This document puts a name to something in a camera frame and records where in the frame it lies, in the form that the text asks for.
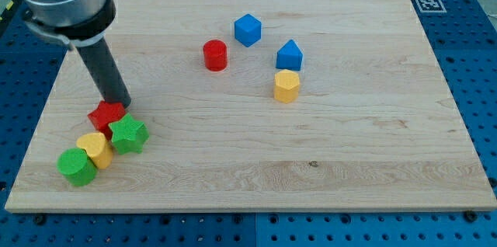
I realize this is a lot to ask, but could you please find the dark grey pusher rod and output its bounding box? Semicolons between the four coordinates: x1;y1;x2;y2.
77;38;131;108

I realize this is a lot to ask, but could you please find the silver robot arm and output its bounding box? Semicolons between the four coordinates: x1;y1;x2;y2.
23;0;131;107

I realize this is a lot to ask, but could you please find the red star block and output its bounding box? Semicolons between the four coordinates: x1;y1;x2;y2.
87;101;126;140

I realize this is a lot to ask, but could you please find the green star block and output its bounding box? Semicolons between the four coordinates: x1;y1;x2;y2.
109;113;149;155

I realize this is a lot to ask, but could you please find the blue cube block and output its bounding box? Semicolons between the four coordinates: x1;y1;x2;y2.
234;14;262;47

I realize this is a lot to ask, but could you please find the yellow heart block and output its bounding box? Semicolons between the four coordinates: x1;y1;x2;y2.
76;132;113;169

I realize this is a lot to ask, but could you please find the green cylinder block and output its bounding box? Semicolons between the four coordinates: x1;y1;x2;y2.
57;148;98;186

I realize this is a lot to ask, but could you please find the red cylinder block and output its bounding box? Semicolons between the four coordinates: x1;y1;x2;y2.
203;40;228;71

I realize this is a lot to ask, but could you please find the wooden board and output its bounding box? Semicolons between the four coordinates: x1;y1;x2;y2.
5;0;496;214

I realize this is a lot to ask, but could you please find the yellow hexagon block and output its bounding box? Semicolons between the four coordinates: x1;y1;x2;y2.
273;69;301;103

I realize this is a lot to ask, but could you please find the blue pentagon block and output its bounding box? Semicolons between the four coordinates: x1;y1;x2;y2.
276;40;304;71

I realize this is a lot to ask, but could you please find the white fiducial marker tag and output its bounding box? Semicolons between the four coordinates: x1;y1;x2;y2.
414;0;447;13

